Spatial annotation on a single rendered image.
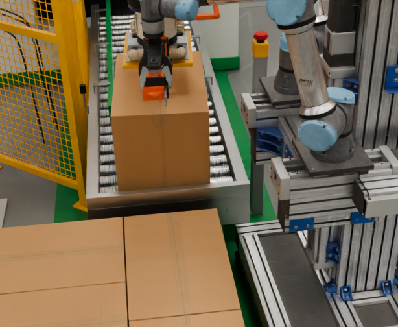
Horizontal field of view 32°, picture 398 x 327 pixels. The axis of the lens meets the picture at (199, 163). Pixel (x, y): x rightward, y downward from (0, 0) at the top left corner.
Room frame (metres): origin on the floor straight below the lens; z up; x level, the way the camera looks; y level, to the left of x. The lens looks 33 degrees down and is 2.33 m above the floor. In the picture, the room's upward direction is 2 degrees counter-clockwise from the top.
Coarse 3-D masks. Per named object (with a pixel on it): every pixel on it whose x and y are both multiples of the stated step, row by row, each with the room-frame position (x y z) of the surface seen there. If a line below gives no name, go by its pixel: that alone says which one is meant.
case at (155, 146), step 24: (120, 72) 2.87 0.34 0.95; (192, 72) 2.85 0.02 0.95; (120, 96) 2.64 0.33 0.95; (192, 96) 2.62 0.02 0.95; (120, 120) 2.47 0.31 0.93; (144, 120) 2.47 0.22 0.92; (168, 120) 2.48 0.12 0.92; (192, 120) 2.48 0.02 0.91; (120, 144) 2.47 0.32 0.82; (144, 144) 2.47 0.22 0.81; (168, 144) 2.48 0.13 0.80; (192, 144) 2.48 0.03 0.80; (120, 168) 2.47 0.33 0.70; (144, 168) 2.47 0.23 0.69; (168, 168) 2.48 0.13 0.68; (192, 168) 2.48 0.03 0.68
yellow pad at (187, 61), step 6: (186, 30) 2.95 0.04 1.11; (186, 48) 2.75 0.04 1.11; (186, 54) 2.68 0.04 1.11; (192, 54) 2.70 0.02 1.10; (174, 60) 2.64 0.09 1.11; (180, 60) 2.64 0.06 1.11; (186, 60) 2.64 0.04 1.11; (192, 60) 2.64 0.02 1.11; (174, 66) 2.61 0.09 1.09; (180, 66) 2.61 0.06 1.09; (186, 66) 2.62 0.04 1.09; (192, 66) 2.62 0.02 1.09
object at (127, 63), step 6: (126, 36) 2.90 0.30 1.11; (132, 36) 2.84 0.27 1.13; (126, 42) 2.84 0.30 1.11; (126, 48) 2.78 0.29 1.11; (132, 48) 2.71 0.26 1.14; (138, 48) 2.76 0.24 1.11; (126, 54) 2.70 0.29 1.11; (126, 60) 2.64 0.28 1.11; (132, 60) 2.64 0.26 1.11; (138, 60) 2.64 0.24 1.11; (126, 66) 2.61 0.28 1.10; (132, 66) 2.61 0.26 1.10; (138, 66) 2.61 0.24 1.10
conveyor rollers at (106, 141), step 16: (112, 16) 4.59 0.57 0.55; (128, 16) 4.60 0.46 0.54; (112, 32) 4.32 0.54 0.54; (128, 32) 4.32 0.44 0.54; (192, 48) 4.02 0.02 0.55; (208, 96) 3.39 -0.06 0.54; (112, 144) 2.91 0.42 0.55; (112, 160) 2.79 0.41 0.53; (224, 160) 2.75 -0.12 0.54; (112, 176) 2.62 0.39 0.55; (224, 176) 2.60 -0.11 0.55
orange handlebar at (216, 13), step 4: (216, 8) 2.89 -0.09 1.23; (216, 12) 2.85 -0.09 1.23; (196, 16) 2.82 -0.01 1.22; (200, 16) 2.82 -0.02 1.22; (204, 16) 2.82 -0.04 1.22; (208, 16) 2.82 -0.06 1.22; (212, 16) 2.82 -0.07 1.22; (216, 16) 2.82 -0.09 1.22; (148, 76) 2.26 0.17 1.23; (152, 76) 2.27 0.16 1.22; (160, 76) 2.25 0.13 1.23; (148, 92) 2.13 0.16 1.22; (152, 92) 2.13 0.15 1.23; (156, 92) 2.13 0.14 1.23; (160, 92) 2.13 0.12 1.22; (148, 96) 2.13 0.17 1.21; (152, 96) 2.12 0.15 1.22; (156, 96) 2.12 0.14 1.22; (160, 96) 2.13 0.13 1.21
